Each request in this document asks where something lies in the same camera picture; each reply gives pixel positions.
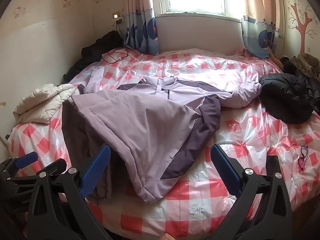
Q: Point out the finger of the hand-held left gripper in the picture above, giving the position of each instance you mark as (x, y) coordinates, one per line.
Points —
(26, 160)
(58, 166)

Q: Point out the red checkered plastic bed cover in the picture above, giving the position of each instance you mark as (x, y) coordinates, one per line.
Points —
(200, 205)

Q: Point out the pink glasses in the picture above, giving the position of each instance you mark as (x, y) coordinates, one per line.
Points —
(301, 163)

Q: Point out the whale print curtain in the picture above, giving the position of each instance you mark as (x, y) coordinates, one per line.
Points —
(140, 30)
(257, 40)

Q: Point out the cream puffer jacket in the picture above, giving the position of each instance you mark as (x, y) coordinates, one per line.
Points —
(40, 102)

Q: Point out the lilac and purple jacket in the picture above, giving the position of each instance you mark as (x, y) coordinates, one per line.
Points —
(140, 120)

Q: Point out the black puffer jacket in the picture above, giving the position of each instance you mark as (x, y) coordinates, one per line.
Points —
(285, 97)

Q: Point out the wall socket with plug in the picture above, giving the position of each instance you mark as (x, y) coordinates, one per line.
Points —
(120, 20)

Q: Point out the pink tree wall sticker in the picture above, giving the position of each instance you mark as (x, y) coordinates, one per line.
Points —
(301, 27)

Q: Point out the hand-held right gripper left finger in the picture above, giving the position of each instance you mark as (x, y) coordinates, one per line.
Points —
(96, 170)

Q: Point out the olive brown coat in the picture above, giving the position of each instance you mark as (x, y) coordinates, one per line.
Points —
(307, 62)

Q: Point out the white wall switch plate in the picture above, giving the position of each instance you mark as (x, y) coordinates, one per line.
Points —
(115, 15)

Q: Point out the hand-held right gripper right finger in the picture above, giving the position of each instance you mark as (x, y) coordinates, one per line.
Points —
(225, 170)

